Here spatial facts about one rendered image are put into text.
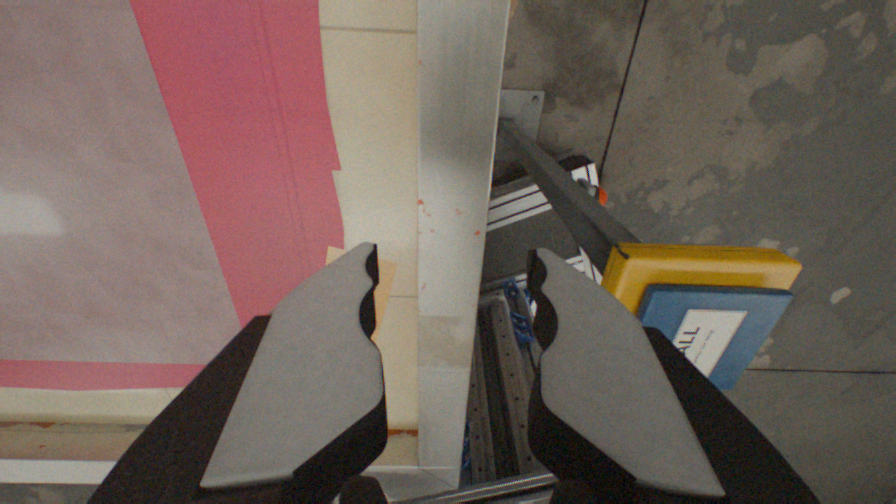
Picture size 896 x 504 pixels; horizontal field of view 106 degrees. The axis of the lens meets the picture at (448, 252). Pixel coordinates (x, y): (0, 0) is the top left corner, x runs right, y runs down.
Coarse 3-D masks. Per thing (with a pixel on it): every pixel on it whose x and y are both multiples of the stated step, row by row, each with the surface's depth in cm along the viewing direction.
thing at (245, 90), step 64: (0, 0) 16; (64, 0) 16; (128, 0) 16; (192, 0) 16; (256, 0) 16; (0, 64) 18; (64, 64) 18; (128, 64) 18; (192, 64) 18; (256, 64) 18; (320, 64) 18; (0, 128) 19; (64, 128) 19; (128, 128) 19; (192, 128) 19; (256, 128) 19; (320, 128) 19
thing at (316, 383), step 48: (336, 288) 9; (288, 336) 7; (336, 336) 8; (288, 384) 6; (336, 384) 6; (384, 384) 7; (240, 432) 6; (288, 432) 6; (336, 432) 6; (384, 432) 7; (240, 480) 5; (288, 480) 5; (336, 480) 6
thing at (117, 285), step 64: (0, 192) 21; (64, 192) 21; (128, 192) 21; (192, 192) 21; (256, 192) 21; (320, 192) 21; (0, 256) 23; (64, 256) 23; (128, 256) 23; (192, 256) 23; (256, 256) 23; (320, 256) 23; (0, 320) 26; (64, 320) 26; (128, 320) 26; (192, 320) 26; (0, 384) 30; (64, 384) 30; (128, 384) 30
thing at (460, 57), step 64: (448, 0) 14; (448, 64) 15; (448, 128) 16; (448, 192) 18; (448, 256) 19; (448, 320) 22; (448, 384) 25; (0, 448) 30; (64, 448) 30; (448, 448) 29
